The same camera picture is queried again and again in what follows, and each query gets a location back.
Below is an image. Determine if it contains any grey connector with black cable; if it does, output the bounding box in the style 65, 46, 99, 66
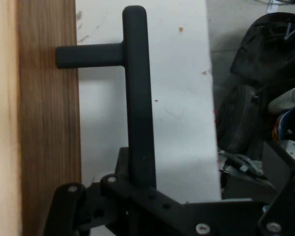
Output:
218, 149, 270, 178

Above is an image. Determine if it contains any wooden cabinet door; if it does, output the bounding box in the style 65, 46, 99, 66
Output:
0, 0, 82, 236

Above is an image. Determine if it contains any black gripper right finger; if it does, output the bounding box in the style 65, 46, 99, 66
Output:
257, 141, 295, 236

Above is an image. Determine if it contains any white cylinder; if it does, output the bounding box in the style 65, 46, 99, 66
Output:
267, 88, 295, 116

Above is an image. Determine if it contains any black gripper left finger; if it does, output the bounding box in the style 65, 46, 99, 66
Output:
43, 147, 220, 236

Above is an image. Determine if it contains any black bar door handle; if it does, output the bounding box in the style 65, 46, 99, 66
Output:
55, 5, 157, 189

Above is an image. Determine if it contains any bundle of coloured wires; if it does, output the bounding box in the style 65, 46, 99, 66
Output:
271, 108, 295, 141

